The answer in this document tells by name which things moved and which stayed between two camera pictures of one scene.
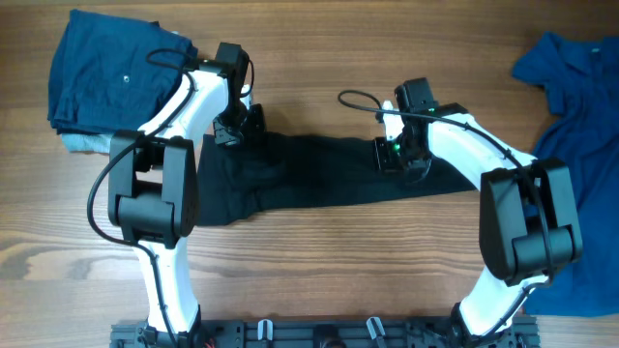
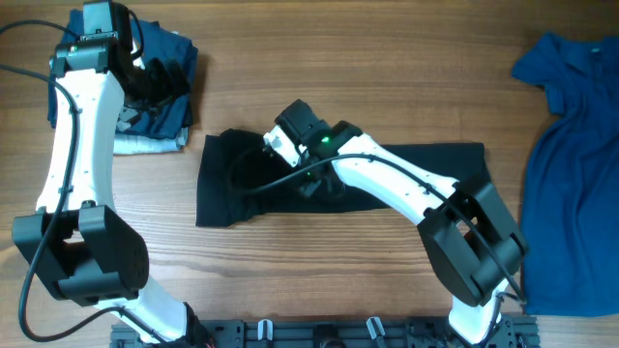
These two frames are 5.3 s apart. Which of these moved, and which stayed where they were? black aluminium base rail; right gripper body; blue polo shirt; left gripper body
Moved: right gripper body; left gripper body
Stayed: black aluminium base rail; blue polo shirt
